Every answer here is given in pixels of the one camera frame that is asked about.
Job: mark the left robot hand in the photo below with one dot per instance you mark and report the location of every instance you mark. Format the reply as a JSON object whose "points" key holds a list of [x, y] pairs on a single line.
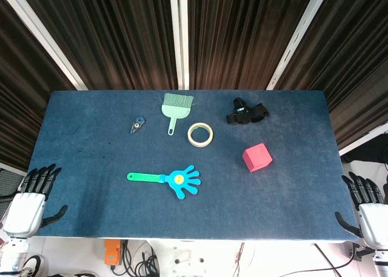
{"points": [[24, 210]]}

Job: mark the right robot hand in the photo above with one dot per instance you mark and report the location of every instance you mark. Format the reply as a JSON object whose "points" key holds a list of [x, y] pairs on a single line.
{"points": [[374, 222]]}

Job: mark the blue hand clapper toy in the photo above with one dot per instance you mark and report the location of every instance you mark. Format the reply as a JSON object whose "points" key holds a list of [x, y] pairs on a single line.
{"points": [[179, 181]]}

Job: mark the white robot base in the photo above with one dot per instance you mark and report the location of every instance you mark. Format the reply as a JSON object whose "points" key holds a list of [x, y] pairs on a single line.
{"points": [[189, 258]]}

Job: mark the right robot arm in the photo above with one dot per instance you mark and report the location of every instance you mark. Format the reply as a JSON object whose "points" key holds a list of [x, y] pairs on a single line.
{"points": [[382, 262]]}

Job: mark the orange plastic foot pedal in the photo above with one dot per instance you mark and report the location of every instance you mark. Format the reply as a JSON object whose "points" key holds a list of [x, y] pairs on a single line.
{"points": [[112, 252]]}

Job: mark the black and white shoe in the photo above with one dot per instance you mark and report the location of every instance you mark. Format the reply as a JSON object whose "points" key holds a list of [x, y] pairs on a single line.
{"points": [[34, 263]]}

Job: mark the blue table cloth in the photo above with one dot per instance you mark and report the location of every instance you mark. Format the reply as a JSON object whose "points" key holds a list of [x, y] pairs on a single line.
{"points": [[121, 213]]}

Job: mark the red foam cube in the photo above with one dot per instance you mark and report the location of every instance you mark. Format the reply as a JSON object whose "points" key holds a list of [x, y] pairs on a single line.
{"points": [[256, 157]]}

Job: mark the blue correction tape dispenser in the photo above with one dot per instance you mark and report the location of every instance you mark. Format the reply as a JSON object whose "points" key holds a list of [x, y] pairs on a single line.
{"points": [[138, 125]]}

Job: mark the beige masking tape roll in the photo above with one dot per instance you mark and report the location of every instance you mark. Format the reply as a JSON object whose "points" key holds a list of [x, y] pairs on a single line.
{"points": [[190, 137]]}

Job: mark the green dustpan brush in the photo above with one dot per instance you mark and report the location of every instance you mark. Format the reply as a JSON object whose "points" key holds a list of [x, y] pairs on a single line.
{"points": [[175, 110]]}

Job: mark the dark brown curtain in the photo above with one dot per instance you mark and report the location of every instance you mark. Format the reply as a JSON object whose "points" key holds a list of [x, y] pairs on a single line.
{"points": [[121, 31]]}

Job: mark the white aluminium frame post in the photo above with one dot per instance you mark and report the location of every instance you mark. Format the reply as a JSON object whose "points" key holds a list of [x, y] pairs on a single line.
{"points": [[12, 168], [45, 37], [363, 140], [180, 37], [298, 37]]}

